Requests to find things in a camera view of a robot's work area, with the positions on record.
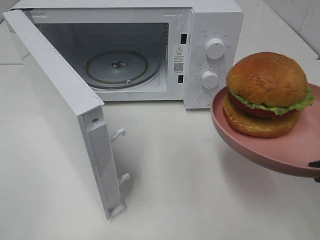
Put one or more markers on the pink round plate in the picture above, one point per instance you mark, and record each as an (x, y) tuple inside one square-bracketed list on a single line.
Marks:
[(289, 154)]

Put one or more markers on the burger with lettuce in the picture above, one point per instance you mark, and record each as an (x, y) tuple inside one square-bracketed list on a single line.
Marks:
[(267, 92)]

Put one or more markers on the round white door button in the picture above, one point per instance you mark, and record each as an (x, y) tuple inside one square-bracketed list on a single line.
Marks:
[(205, 99)]

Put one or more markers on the white timer knob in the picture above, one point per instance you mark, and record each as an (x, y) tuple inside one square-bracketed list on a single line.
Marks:
[(209, 79)]

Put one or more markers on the white microwave door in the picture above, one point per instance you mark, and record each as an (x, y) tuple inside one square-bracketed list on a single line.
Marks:
[(73, 110)]

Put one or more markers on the upper white power knob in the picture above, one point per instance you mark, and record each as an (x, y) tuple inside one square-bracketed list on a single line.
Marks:
[(215, 48)]

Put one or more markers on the white microwave oven body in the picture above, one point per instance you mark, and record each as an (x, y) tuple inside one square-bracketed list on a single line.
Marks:
[(173, 31)]

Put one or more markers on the glass microwave turntable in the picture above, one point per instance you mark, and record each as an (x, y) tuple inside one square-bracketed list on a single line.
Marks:
[(120, 69)]

